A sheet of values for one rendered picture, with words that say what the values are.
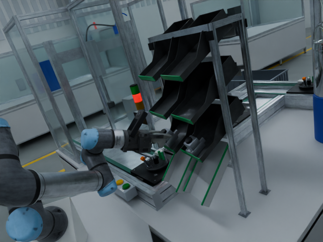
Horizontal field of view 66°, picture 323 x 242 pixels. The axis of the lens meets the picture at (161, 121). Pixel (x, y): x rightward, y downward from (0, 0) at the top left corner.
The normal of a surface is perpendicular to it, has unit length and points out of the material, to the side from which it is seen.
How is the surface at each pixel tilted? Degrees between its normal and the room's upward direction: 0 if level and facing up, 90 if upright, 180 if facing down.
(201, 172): 45
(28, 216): 54
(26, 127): 90
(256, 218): 0
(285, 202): 0
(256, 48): 90
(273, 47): 90
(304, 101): 90
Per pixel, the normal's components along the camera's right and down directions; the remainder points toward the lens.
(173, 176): -0.77, -0.36
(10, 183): 0.72, -0.04
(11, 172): 0.79, -0.37
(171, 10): 0.52, 0.18
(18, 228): 0.00, -0.27
